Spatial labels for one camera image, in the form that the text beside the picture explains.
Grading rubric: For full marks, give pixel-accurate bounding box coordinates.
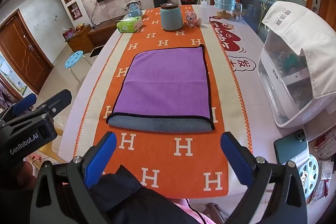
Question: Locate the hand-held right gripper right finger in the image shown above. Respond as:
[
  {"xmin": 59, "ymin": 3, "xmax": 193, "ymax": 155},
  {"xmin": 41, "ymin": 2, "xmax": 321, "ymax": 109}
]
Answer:
[{"xmin": 220, "ymin": 132, "xmax": 309, "ymax": 224}]

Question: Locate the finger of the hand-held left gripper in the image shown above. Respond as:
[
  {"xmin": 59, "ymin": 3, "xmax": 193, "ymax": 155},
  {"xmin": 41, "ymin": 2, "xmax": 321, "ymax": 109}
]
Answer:
[
  {"xmin": 34, "ymin": 89, "xmax": 72, "ymax": 116},
  {"xmin": 1, "ymin": 93, "xmax": 37, "ymax": 122}
]

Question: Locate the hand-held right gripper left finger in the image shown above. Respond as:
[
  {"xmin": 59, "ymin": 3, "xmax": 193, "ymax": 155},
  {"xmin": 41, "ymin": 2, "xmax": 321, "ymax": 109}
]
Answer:
[{"xmin": 30, "ymin": 132, "xmax": 117, "ymax": 224}]

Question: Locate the purple and grey towel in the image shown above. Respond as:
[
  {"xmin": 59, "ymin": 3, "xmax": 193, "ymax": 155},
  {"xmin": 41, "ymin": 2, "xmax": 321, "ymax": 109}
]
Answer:
[{"xmin": 106, "ymin": 44, "xmax": 216, "ymax": 133}]

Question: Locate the person's left hand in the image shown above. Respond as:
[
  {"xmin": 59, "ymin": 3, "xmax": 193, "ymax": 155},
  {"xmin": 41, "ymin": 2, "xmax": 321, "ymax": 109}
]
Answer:
[{"xmin": 16, "ymin": 161, "xmax": 37, "ymax": 189}]

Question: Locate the person's dark jacket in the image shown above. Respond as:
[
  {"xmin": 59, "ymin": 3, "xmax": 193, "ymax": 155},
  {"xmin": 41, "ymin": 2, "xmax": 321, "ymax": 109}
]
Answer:
[{"xmin": 89, "ymin": 165, "xmax": 208, "ymax": 224}]

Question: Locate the blue round stool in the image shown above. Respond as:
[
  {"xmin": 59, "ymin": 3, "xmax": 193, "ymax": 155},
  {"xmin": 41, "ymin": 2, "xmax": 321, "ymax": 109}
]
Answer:
[{"xmin": 65, "ymin": 50, "xmax": 92, "ymax": 84}]

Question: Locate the brown wooden door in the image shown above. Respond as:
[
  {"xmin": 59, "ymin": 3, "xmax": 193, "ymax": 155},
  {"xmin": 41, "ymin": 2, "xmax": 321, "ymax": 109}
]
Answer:
[{"xmin": 0, "ymin": 9, "xmax": 53, "ymax": 94}]

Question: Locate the orange letter-print table runner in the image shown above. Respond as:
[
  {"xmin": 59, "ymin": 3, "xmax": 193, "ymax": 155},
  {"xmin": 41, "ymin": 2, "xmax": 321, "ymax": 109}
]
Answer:
[{"xmin": 73, "ymin": 5, "xmax": 254, "ymax": 199}]

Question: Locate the dark green smartphone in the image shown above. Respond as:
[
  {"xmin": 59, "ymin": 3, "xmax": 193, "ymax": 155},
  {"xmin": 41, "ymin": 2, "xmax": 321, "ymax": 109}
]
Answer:
[{"xmin": 273, "ymin": 129, "xmax": 310, "ymax": 165}]

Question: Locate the white tablecloth with red print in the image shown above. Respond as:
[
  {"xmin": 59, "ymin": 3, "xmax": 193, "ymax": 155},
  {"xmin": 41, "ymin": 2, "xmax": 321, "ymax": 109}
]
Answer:
[{"xmin": 58, "ymin": 1, "xmax": 326, "ymax": 198}]

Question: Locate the black floor mat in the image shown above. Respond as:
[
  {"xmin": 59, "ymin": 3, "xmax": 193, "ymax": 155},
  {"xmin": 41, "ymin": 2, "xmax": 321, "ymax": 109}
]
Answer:
[{"xmin": 90, "ymin": 47, "xmax": 104, "ymax": 58}]

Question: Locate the wooden television cabinet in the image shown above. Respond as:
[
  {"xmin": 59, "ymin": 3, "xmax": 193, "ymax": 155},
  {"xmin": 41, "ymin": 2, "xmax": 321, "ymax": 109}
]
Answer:
[{"xmin": 62, "ymin": 20, "xmax": 118, "ymax": 54}]

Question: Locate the pink cloth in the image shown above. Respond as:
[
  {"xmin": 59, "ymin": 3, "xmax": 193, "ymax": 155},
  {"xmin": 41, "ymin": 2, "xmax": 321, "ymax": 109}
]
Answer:
[{"xmin": 173, "ymin": 199, "xmax": 210, "ymax": 224}]

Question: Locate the round perforated metal tin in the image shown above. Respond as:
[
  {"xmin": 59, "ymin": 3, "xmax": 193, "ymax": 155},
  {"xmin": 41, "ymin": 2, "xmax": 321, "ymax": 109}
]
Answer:
[{"xmin": 299, "ymin": 154, "xmax": 319, "ymax": 203}]

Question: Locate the white countertop appliance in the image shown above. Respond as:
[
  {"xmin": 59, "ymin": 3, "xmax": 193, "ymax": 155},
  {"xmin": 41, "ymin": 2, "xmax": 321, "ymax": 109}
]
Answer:
[{"xmin": 257, "ymin": 30, "xmax": 336, "ymax": 128}]

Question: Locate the pile of paper packets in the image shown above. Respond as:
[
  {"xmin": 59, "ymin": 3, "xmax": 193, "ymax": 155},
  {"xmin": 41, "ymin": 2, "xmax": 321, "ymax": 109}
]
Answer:
[{"xmin": 310, "ymin": 132, "xmax": 336, "ymax": 203}]

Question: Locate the green tissue pack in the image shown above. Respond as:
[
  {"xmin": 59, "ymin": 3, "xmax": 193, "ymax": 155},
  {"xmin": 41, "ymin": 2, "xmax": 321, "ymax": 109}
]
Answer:
[{"xmin": 116, "ymin": 17, "xmax": 144, "ymax": 33}]

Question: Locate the blue snow globe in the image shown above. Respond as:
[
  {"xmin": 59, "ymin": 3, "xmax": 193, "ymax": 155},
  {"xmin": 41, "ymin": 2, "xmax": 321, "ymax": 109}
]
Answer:
[{"xmin": 126, "ymin": 0, "xmax": 143, "ymax": 17}]

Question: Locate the blue ceramic jar dark lid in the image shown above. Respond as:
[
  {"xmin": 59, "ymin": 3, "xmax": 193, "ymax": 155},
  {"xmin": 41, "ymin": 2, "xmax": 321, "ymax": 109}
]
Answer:
[{"xmin": 160, "ymin": 2, "xmax": 183, "ymax": 31}]

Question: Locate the clear drinking glass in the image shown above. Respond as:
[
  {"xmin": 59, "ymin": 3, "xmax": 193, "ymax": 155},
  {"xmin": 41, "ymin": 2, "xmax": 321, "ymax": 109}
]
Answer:
[{"xmin": 234, "ymin": 2, "xmax": 246, "ymax": 22}]

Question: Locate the pink plush toy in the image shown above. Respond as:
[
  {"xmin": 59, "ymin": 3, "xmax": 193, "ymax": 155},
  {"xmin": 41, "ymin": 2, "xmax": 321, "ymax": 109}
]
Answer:
[{"xmin": 184, "ymin": 11, "xmax": 202, "ymax": 28}]

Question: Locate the white appliance with cloth cover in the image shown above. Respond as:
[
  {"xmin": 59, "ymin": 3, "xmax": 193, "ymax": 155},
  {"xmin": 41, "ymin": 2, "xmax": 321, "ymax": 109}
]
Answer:
[{"xmin": 262, "ymin": 0, "xmax": 336, "ymax": 110}]

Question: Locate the white squeeze bottle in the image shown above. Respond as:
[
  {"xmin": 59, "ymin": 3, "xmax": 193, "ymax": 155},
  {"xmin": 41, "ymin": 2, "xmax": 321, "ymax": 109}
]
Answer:
[{"xmin": 197, "ymin": 0, "xmax": 210, "ymax": 25}]

